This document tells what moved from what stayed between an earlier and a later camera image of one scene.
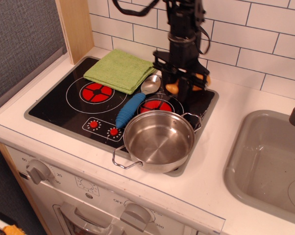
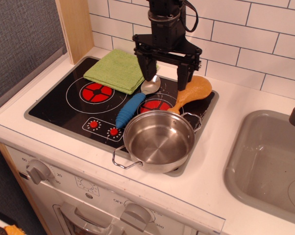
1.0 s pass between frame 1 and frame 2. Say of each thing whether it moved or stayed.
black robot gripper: moved
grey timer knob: stayed
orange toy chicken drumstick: moved
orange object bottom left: stayed
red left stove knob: stayed
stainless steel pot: stayed
